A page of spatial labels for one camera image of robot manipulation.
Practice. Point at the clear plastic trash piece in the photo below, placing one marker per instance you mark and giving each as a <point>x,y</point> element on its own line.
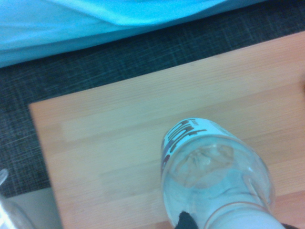
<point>9,214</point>

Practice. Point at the white plastic trash bin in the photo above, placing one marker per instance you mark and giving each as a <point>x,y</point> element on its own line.
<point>38,210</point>

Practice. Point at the light blue sofa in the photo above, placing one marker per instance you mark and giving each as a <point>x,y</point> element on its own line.
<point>71,23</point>

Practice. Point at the red-brown wooden coffee table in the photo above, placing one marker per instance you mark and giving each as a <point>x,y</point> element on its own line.
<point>119,133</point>

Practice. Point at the clear plastic water bottle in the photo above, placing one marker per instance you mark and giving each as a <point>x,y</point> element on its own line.
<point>214,171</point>

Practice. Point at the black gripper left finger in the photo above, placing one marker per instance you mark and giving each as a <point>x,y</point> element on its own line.
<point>187,220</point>

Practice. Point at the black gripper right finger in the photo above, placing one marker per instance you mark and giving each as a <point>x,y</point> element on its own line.
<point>294,226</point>

